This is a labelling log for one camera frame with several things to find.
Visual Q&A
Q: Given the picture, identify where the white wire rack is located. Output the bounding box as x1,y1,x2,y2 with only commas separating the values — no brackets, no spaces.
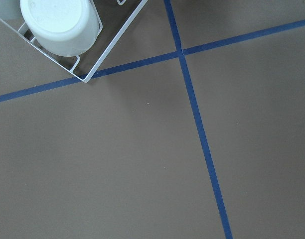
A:
0,0,147,83

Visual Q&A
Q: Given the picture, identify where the white cup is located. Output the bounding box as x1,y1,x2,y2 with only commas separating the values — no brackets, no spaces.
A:
20,0,100,57

